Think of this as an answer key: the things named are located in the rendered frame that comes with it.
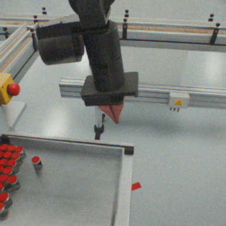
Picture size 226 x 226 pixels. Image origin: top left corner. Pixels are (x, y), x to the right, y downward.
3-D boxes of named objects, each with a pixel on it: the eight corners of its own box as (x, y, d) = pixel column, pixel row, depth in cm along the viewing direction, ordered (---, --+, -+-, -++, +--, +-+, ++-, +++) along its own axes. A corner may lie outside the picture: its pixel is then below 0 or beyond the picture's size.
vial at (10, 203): (3, 209, 53) (-4, 200, 50) (7, 200, 54) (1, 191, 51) (12, 210, 53) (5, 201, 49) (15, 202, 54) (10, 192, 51)
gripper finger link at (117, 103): (97, 112, 52) (89, 77, 46) (129, 110, 50) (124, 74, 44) (93, 134, 47) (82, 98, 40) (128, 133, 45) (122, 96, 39)
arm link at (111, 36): (115, 25, 32) (117, 12, 36) (68, 32, 33) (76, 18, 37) (121, 67, 36) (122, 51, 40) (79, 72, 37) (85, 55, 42)
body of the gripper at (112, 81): (88, 83, 46) (79, 49, 41) (139, 79, 44) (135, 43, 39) (82, 103, 41) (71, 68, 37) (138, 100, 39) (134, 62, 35)
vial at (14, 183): (11, 192, 56) (5, 182, 53) (15, 184, 58) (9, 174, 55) (19, 193, 56) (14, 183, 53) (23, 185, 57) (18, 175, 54)
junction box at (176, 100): (168, 107, 146) (170, 96, 140) (167, 102, 149) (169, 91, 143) (186, 109, 145) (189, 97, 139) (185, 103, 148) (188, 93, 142)
